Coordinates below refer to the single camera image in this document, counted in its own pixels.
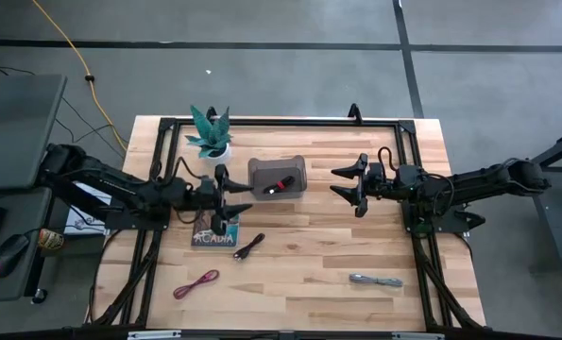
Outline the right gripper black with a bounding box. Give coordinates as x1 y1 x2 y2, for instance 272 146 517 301
329 152 387 219

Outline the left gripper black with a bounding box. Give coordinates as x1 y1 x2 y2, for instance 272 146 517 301
185 162 255 237

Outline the translucent grey plastic bin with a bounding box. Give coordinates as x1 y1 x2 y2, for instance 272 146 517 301
247 154 309 202

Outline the black cable with red band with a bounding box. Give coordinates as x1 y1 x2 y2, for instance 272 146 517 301
262 175 298 196

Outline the black USB cable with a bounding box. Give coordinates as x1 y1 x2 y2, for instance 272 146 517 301
232 231 267 263

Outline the grey braided USB cable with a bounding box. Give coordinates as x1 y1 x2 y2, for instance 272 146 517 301
348 272 404 289

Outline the teal Arcadia card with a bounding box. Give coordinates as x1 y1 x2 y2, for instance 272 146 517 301
190 210 241 249

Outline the snake plant in white pot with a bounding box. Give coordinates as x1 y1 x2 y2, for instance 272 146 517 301
184 104 234 167

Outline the white printed box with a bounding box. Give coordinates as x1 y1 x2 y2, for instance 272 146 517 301
63 181 113 236

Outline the round brown printed tin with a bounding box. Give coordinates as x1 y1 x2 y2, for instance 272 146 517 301
36 228 66 252

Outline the black metal stand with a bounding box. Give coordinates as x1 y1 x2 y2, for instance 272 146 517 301
529 127 562 276

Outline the grey raised desk panel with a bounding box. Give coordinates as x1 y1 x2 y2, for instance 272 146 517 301
0 73 69 192

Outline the black computer mouse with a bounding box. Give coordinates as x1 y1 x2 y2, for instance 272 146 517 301
0 232 31 280

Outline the dark grey desk surface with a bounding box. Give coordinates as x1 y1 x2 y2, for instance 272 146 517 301
0 186 54 304

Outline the black aluminium table frame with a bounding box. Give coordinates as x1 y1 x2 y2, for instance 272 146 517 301
85 102 487 332

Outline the dark red USB cable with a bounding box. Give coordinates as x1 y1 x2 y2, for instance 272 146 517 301
172 268 221 301

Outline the silver metal bracket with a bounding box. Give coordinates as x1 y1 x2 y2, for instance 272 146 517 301
391 331 446 340
128 330 183 340

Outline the thin black floor cable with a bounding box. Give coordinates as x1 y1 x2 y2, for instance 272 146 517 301
0 59 127 161

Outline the yellow extension cord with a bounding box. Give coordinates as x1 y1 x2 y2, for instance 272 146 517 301
30 0 129 154

